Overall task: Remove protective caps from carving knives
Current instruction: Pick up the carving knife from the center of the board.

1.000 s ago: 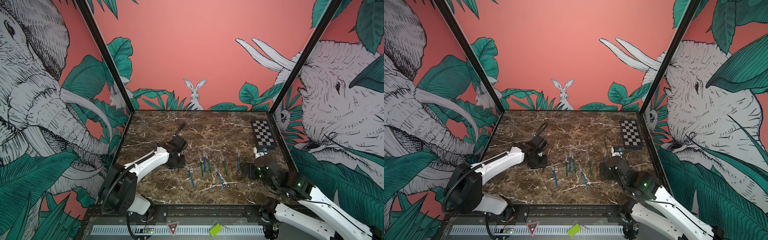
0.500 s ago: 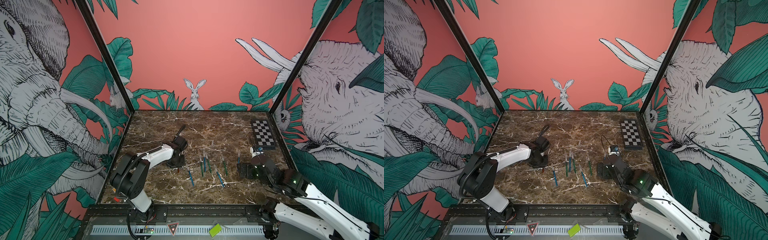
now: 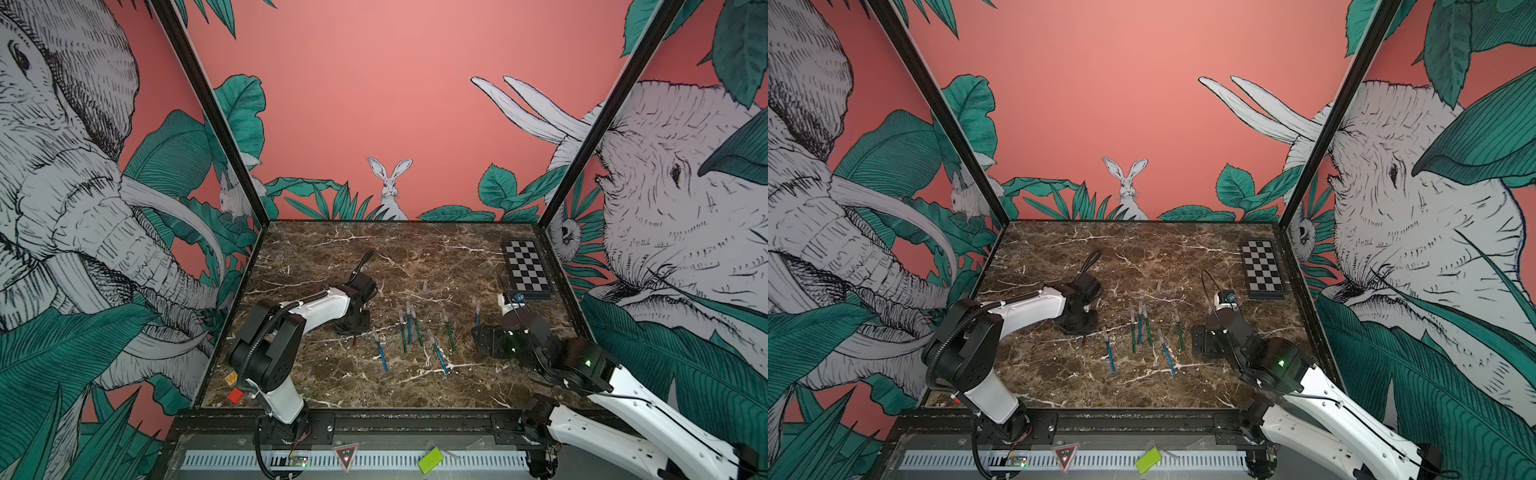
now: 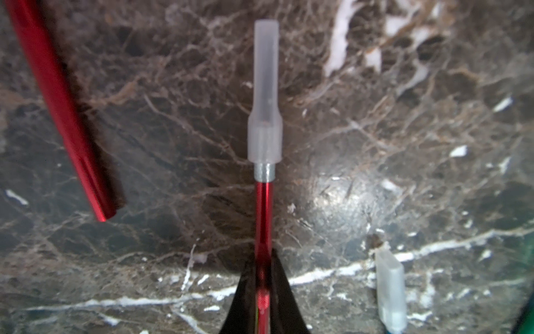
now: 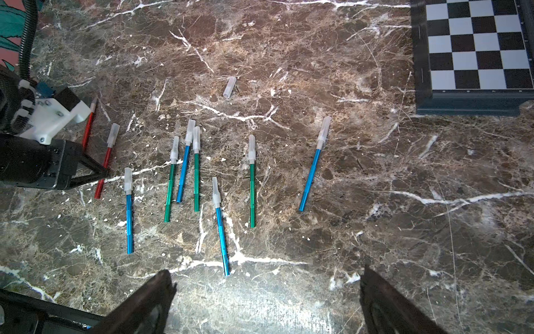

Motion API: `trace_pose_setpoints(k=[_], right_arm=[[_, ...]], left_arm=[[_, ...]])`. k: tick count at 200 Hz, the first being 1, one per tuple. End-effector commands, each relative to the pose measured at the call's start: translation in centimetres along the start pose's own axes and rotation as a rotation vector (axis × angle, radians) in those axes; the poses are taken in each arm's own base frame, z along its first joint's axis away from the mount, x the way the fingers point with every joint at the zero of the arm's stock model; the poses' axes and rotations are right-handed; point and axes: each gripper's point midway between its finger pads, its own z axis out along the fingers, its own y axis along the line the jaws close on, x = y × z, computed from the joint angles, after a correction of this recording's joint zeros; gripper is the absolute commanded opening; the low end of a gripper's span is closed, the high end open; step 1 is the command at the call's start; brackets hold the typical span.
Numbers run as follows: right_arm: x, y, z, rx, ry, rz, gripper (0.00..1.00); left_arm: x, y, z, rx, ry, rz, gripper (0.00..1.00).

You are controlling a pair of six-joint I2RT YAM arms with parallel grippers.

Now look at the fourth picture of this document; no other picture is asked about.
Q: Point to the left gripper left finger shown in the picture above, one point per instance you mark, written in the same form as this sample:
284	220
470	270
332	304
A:
242	313

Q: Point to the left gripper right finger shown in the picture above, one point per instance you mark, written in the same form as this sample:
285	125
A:
285	316

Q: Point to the red carving knife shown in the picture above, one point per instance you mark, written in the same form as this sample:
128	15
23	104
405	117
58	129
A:
265	133
38	47

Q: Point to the blue carving knife left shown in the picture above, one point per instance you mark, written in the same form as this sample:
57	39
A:
391	290

